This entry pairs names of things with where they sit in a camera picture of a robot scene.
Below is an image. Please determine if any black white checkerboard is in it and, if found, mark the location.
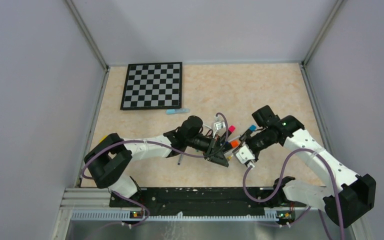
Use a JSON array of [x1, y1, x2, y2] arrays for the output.
[[120, 62, 183, 111]]

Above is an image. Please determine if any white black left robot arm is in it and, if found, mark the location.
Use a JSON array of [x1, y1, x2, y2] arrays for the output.
[[81, 115, 230, 207]]

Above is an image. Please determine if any dark blue capped pen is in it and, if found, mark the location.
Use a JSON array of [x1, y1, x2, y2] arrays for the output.
[[177, 155, 183, 166]]

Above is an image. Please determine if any green yellow block stack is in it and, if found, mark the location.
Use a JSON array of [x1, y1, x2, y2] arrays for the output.
[[99, 135, 108, 143]]

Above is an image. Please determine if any light blue correction tape pen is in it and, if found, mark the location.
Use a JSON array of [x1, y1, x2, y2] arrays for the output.
[[166, 108, 191, 115]]

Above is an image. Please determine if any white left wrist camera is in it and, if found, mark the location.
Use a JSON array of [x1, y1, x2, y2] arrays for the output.
[[211, 120, 229, 134]]

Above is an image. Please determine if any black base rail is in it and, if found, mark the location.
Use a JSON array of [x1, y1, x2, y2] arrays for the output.
[[109, 187, 292, 217]]

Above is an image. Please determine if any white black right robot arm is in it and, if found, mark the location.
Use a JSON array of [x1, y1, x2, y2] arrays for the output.
[[233, 105, 377, 228]]

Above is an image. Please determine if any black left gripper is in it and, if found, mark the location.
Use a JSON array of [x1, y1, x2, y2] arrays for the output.
[[186, 134, 228, 168]]

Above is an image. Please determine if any blue capped black highlighter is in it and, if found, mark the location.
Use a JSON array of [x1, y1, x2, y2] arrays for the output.
[[248, 125, 257, 132]]

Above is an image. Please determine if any orange capped black highlighter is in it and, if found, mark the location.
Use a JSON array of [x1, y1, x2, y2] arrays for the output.
[[229, 139, 241, 148]]

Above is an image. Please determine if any pink capped black highlighter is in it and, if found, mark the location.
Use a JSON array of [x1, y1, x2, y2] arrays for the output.
[[227, 125, 236, 134]]

